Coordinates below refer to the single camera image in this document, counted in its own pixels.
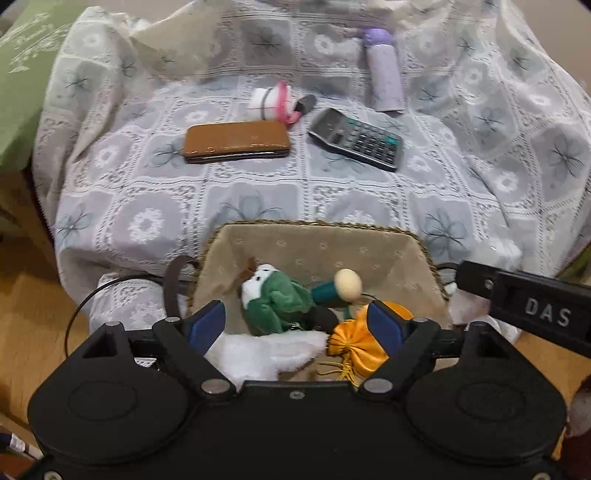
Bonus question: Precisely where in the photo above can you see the brown leather wallet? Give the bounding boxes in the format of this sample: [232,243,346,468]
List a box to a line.
[181,120,291,164]

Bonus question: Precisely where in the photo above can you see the small white tube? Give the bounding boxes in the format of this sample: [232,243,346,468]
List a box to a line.
[294,94,317,116]

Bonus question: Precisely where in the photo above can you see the orange pumpkin pouch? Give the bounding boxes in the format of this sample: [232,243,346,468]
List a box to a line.
[317,304,387,387]

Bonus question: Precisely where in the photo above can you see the purple water bottle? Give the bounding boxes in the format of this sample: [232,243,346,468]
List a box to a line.
[363,28,406,112]

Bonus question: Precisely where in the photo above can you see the floral lace cloth cover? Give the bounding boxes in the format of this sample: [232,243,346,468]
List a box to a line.
[32,0,591,333]

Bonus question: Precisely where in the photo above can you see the green cushion with lettering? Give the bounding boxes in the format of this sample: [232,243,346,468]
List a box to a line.
[1,1,86,173]

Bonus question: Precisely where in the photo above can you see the teal and cream mushroom stamp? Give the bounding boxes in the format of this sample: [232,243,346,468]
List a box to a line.
[311,269,363,308]

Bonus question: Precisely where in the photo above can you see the white fluffy plush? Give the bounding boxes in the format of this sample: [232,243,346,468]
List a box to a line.
[204,330,329,390]

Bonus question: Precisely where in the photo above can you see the black cable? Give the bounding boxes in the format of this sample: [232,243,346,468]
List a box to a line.
[64,274,167,358]

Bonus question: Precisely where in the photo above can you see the green frog plush toy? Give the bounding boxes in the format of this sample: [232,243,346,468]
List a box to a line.
[240,264,315,335]

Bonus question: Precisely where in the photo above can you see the grey desk calculator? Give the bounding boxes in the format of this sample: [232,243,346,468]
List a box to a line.
[308,108,404,172]

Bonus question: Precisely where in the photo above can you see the pink and white cloth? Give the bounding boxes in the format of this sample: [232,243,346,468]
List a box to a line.
[245,81,303,126]

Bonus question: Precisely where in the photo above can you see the woven basket with fabric liner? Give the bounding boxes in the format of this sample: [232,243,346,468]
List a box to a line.
[162,220,456,384]

